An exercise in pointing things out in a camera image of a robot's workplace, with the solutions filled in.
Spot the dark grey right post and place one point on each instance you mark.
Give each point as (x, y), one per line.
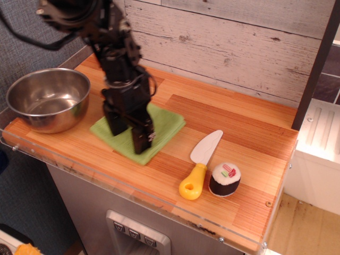
(318, 66)

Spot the toy knife yellow handle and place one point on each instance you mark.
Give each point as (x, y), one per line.
(191, 187)

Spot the grey dispenser panel with buttons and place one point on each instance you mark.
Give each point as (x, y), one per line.
(131, 237)

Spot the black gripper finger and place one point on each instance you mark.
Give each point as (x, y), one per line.
(114, 119)
(142, 137)

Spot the orange plush toy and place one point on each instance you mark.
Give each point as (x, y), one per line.
(27, 249)

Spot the stainless steel bowl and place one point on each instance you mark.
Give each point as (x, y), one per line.
(50, 100)

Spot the green towel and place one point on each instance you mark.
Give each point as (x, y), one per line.
(166, 123)

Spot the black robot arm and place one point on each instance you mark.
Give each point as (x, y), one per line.
(102, 25)

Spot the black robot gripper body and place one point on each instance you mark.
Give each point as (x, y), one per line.
(128, 90)

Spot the clear acrylic table guard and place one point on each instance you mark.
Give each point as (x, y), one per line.
(241, 220)

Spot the plush sushi roll toy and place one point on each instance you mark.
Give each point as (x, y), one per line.
(224, 179)

